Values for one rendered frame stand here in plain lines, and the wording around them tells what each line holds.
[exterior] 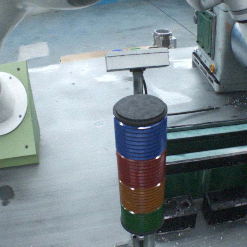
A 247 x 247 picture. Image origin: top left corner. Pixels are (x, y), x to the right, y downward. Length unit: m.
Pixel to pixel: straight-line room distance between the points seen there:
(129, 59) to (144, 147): 0.56
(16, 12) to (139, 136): 0.22
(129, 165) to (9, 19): 0.24
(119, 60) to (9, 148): 0.40
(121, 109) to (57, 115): 0.83
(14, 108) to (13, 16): 0.56
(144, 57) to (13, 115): 0.40
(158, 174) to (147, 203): 0.05
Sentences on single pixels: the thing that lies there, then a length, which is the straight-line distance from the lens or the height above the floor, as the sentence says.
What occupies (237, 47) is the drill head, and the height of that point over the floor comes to 1.03.
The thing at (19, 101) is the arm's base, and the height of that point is 0.96.
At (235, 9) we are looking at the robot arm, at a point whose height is 1.24.
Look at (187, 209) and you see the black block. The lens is 0.73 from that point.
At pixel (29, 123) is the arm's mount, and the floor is 0.90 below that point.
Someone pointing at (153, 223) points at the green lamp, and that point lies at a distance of 0.46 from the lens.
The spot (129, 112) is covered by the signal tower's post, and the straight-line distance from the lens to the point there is 0.36.
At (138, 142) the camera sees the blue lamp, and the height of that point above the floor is 1.19.
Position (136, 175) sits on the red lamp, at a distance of 0.39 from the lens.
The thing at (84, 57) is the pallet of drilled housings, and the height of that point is 0.15.
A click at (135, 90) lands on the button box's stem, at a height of 0.96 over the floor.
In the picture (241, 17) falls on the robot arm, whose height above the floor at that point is 1.22.
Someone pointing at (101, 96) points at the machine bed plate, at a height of 0.80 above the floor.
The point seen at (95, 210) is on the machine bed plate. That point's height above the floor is 0.80.
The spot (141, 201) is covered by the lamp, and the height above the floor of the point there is 1.10.
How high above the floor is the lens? 1.41
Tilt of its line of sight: 34 degrees down
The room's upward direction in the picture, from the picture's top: 3 degrees counter-clockwise
